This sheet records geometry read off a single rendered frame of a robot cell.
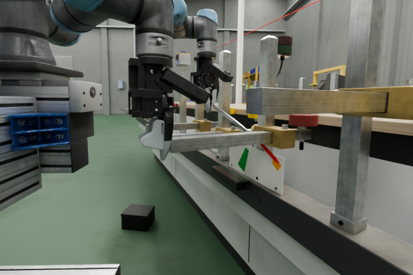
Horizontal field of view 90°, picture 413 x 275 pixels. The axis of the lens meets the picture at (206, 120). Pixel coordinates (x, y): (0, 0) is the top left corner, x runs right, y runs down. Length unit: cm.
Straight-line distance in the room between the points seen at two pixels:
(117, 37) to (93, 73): 234
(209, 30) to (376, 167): 64
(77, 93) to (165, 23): 36
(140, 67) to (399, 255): 55
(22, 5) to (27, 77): 20
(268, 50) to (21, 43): 69
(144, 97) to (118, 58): 1235
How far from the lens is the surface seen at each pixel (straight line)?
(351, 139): 47
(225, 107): 83
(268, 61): 63
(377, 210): 74
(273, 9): 1337
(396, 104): 43
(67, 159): 74
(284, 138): 57
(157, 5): 44
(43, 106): 75
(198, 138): 47
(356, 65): 47
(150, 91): 41
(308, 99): 28
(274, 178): 61
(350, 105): 35
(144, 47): 43
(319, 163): 79
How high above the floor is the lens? 95
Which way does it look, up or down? 6 degrees down
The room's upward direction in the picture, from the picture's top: 1 degrees clockwise
